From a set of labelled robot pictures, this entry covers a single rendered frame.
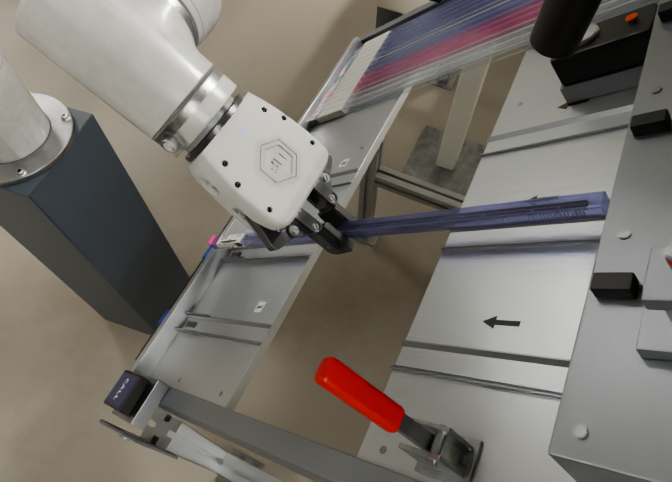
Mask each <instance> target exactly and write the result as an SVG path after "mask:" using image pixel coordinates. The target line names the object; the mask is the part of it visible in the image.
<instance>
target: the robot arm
mask: <svg viewBox="0 0 672 482"><path fill-rule="evenodd" d="M221 11H222V0H21V1H20V2H19V5H18V7H17V10H16V13H15V18H14V27H15V31H16V32H17V34H18V35H19V36H20V37H22V38H23V39H24V40H25V41H27V42H28V43H29V44H30V45H32V46H33V47H34V48H36V49H37V50H38V51H39V52H41V53H42V54H43V55H45V56H46V57H47V58H48V59H50V60H51V61H52V62H54V63H55V64H56V65H57V66H59V67H60V68H61V69H62V70H64V71H65V72H66V73H68V74H69V75H70V76H71V77H73V78H74V79H75V80H77V81H78V82H79V83H80V84H82V85H83V86H84V87H85V88H87V89H88V90H89V91H91V92H92V93H93V94H94V95H96V96H97V97H98V98H100V99H101V100H102V101H103V102H105V103H106V104H107V105H108V106H110V107H111V108H112V109H114V110H115V111H116V112H117V113H119V114H120V115H121V116H123V117H124V118H125V119H126V120H128V121H129V122H130V123H132V124H133V125H134V126H135V127H137V128H138V129H139V130H140V131H142V132H143V133H144V134H146V135H147V136H148V137H149V138H151V139H152V140H153V139H154V138H155V137H156V138H155V139H154V141H155V142H156V143H158V144H159V145H160V146H161V147H162V148H163V149H164V150H165V151H167V152H169V153H170V154H172V155H173V156H174V157H175V158H177V157H178V156H179V155H180V154H181V153H182V152H183V151H184V150H185V151H187V152H188V154H187V155H186V157H185V159H186V160H187V161H188V162H189V163H188V165H187V166H186V168H187V169H188V171H189V172H190V173H191V174H192V175H193V177H194V178H195V179H196V180H197V181H198V182H199V184H200V185H201V186H202V187H203V188H204V189H205V190H206V191H207V192H208V193H209V194H210V195H211V196H212V197H213V198H214V199H215V200H216V201H217V202H218V203H219V204H220V205H221V206H222V207H223V208H225V209H226V210H227V211H228V212H229V213H230V214H231V215H232V216H234V217H235V218H236V219H237V220H238V221H239V222H241V223H242V224H243V225H244V226H246V227H247V228H248V229H250V230H251V231H253V232H254V233H256V234H258V236H259V237H260V239H261V240H262V242H263V243H264V245H265V246H266V248H267V249H268V250H269V251H275V250H279V249H280V248H282V247H283V246H284V245H286V244H287V243H288V242H290V241H291V240H292V239H293V238H299V237H306V236H308V237H310V238H311V239H312V240H313V241H315V242H316V243H317V244H318V245H320V246H321V247H322V248H323V249H324V250H326V251H327V252H328V253H330V254H333V255H335V254H336V255H340V254H344V253H348V252H352V251H353V249H354V247H355V246H354V243H353V242H351V241H350V240H349V239H348V238H347V237H345V236H344V235H343V234H342V233H341V232H339V231H338V230H337V229H336V228H335V227H333V226H332V225H331V224H330V223H336V222H344V221H353V220H356V218H355V217H354V216H353V215H352V214H351V213H349V212H348V211H347V210H346V209H345V208H344V207H342V206H341V205H340V204H339V203H338V202H337V201H338V196H337V194H336V193H335V192H334V191H333V188H332V183H331V179H330V176H329V175H330V173H331V167H332V161H333V159H332V156H331V155H329V154H328V151H327V150H326V148H325V147H324V146H323V145H322V144H321V143H320V142H319V141H318V140H317V139H316V138H314V137H313V136H312V135H311V134H310V133H309V132H307V131H306V130H305V129H304V128H302V127H301V126H300V125H299V124H297V123H296V122H295V121H293V120H292V119H291V118H289V117H288V116H287V115H285V114H284V113H282V112H281V111H280V110H278V109H277V108H275V107H274V106H272V105H271V104H269V103H267V102H266V101H264V100H262V99H260V98H259V97H257V96H255V95H253V94H251V93H249V92H247V93H245V94H244V95H243V96H240V95H239V94H238V95H237V96H236V97H235V98H232V97H231V94H232V93H233V91H234V90H235V88H236V86H237V85H236V84H234V83H233V82H232V81H231V80H230V79H229V78H228V77H227V76H225V75H224V74H223V73H222V72H221V71H220V70H219V69H218V68H216V67H214V65H213V64H212V63H211V62H210V61H209V60H208V59H206V58H205V57H204V56H203V55H202V54H201V53H200V52H199V51H198V50H197V47H198V46H199V45H200V44H201V43H202V41H203V40H204V39H205V38H206V37H207V36H208V35H209V33H210V32H211V31H212V30H213V28H214V27H215V25H216V24H217V22H218V20H219V18H220V15H221ZM213 67H214V68H213ZM212 68H213V69H212ZM211 69H212V70H211ZM210 71H211V72H210ZM209 72H210V73H209ZM208 73H209V74H208ZM207 74H208V75H207ZM204 78H205V79H204ZM203 79H204V80H203ZM202 80H203V81H202ZM199 84H200V85H199ZM198 85H199V86H198ZM197 86H198V87H197ZM194 90H195V91H194ZM193 91H194V92H193ZM192 92H193V93H192ZM189 96H190V97H189ZM188 97H189V98H188ZM187 98H188V99H187ZM184 102H185V103H184ZM183 103H184V104H183ZM182 104H183V105H182ZM179 108H180V109H179ZM178 109H179V110H178ZM177 110H178V111H177ZM174 114H175V115H174ZM173 115H174V116H173ZM172 116H173V117H172ZM169 120H170V121H169ZM168 121H169V122H168ZM167 122H168V123H167ZM164 126H165V127H164ZM163 127H164V128H163ZM162 128H163V129H162ZM159 132H160V133H159ZM158 133H159V134H158ZM74 134H75V122H74V118H73V116H72V114H71V113H70V111H69V109H68V108H67V106H66V105H64V104H63V103H62V102H61V101H60V100H58V99H56V98H54V97H52V96H49V95H46V94H40V93H30V92H29V90H28V89H27V88H26V86H25V85H24V83H23V82H22V80H21V79H20V78H19V76H18V75H17V73H16V72H15V71H14V69H13V68H12V66H11V65H10V64H9V62H8V61H7V59H6V58H5V56H4V55H3V54H2V52H1V51H0V186H8V185H13V184H18V183H21V182H24V181H27V180H30V179H32V178H34V177H36V176H38V175H41V174H42V173H44V172H45V171H47V170H48V169H50V168H51V167H52V166H54V165H55V164H56V163H57V162H58V161H59V160H60V159H61V158H62V157H63V156H64V155H65V154H66V152H67V151H68V149H69V147H70V146H71V143H72V141H73V139H74ZM157 134H158V135H157ZM156 135H157V136H156ZM306 200H307V201H308V202H309V203H311V204H312V205H313V206H314V207H315V208H316V209H318V210H319V213H318V214H317V215H319V217H320V218H321V219H322V220H323V221H324V222H325V223H323V224H322V223H321V222H319V221H318V220H317V219H315V218H314V217H313V216H312V215H310V214H309V213H308V212H306V211H305V210H304V209H302V208H301V207H302V206H303V204H304V202H305V201H306ZM277 229H282V230H280V231H279V232H278V231H276V230H277Z"/></svg>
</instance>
